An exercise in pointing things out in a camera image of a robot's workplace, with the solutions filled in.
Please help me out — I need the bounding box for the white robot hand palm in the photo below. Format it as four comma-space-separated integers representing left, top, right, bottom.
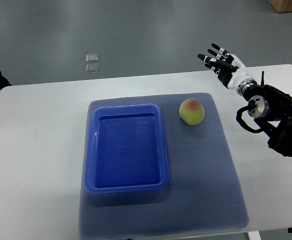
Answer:
217, 53, 257, 95

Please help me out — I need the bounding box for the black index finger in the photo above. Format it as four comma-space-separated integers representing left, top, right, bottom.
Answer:
204, 63, 221, 75

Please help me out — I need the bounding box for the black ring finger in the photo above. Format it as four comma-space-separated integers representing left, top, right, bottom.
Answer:
207, 48, 228, 62

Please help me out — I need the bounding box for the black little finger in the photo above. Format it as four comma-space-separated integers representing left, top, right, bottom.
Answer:
211, 43, 229, 57

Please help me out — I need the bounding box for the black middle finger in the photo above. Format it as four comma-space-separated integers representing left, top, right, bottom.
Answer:
197, 53, 217, 64

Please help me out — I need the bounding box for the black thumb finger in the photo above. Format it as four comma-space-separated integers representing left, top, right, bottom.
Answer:
209, 58, 238, 71

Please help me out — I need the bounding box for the yellow-green red peach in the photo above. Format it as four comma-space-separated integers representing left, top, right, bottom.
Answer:
178, 98, 205, 126

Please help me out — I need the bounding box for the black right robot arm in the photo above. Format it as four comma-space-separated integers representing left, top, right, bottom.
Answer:
197, 43, 292, 157

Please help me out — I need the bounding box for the upper metal floor plate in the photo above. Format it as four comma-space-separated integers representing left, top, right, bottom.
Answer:
86, 53, 99, 63

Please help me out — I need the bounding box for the brown cardboard box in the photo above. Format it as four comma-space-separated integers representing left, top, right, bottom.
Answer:
267, 0, 292, 13

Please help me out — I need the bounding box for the grey-blue textured mat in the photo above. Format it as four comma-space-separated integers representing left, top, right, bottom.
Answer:
78, 93, 249, 240

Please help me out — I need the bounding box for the blue plastic tray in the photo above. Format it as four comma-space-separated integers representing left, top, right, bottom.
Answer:
84, 103, 170, 194

